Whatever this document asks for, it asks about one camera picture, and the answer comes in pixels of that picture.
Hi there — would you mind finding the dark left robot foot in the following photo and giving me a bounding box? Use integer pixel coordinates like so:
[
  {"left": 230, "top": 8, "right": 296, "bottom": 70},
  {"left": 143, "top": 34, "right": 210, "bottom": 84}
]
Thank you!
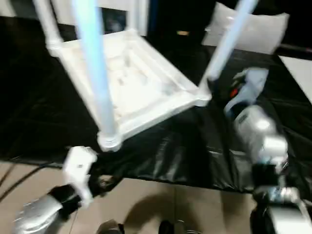
[{"left": 97, "top": 220, "right": 125, "bottom": 234}]

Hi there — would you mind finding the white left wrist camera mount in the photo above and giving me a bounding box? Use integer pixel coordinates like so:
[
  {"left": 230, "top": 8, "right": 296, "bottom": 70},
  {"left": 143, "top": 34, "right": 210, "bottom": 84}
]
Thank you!
[{"left": 63, "top": 145, "right": 99, "bottom": 208}]

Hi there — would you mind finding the dark robot foot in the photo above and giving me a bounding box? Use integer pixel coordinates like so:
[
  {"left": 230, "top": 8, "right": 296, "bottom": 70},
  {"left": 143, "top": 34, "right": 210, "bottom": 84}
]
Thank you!
[
  {"left": 158, "top": 220, "right": 196, "bottom": 234},
  {"left": 97, "top": 220, "right": 125, "bottom": 234}
]

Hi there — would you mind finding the flat white board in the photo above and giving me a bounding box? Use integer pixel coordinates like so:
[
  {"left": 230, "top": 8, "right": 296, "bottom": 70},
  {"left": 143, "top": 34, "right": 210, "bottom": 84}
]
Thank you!
[{"left": 280, "top": 55, "right": 312, "bottom": 104}]

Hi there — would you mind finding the white cabinet with glass doors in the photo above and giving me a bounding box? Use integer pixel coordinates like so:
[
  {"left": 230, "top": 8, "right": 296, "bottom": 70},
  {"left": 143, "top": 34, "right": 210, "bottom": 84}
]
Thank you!
[{"left": 0, "top": 0, "right": 148, "bottom": 36}]

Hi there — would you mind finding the black cabinet with gold label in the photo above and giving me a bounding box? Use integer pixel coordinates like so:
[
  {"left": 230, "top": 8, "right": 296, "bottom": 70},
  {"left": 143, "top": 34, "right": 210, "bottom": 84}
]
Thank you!
[{"left": 146, "top": 0, "right": 225, "bottom": 49}]

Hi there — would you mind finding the white plastic table top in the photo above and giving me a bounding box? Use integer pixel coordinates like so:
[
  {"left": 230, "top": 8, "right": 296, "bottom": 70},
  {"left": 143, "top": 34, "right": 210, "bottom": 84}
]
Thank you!
[{"left": 46, "top": 29, "right": 213, "bottom": 153}]

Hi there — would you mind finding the dark right robot foot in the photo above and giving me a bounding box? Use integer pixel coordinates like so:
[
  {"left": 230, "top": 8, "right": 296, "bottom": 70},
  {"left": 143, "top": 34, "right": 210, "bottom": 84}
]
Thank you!
[{"left": 158, "top": 220, "right": 196, "bottom": 234}]

